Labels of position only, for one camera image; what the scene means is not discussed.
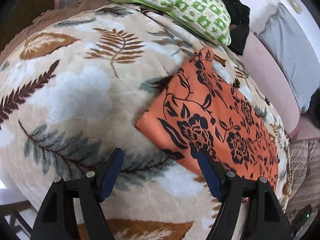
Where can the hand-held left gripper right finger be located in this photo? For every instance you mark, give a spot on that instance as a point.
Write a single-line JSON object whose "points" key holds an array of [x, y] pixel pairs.
{"points": [[208, 177]]}

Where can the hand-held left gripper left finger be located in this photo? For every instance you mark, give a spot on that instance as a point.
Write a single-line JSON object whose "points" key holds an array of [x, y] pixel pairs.
{"points": [[111, 172]]}

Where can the orange floral shirt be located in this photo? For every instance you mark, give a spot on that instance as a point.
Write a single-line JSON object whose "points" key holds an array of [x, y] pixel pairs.
{"points": [[212, 120]]}

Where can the striped sofa cover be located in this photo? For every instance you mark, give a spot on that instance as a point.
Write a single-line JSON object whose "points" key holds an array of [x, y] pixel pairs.
{"points": [[302, 170]]}

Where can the leaf print blanket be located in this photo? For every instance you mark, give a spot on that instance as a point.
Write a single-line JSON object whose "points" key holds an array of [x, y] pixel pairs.
{"points": [[82, 100]]}

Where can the pink sofa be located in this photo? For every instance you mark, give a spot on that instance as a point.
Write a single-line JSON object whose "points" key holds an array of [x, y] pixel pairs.
{"points": [[307, 130]]}

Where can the pink bolster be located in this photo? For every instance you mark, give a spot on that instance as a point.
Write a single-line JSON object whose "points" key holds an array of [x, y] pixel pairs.
{"points": [[270, 80]]}

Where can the grey pillow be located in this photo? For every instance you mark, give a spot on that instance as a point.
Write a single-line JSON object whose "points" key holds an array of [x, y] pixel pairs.
{"points": [[290, 55]]}

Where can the black cloth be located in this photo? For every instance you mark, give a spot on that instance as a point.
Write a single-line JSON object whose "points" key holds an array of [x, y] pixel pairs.
{"points": [[237, 15]]}

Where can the green patterned pillow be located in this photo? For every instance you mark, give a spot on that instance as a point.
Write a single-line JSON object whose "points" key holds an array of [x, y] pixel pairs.
{"points": [[185, 5]]}

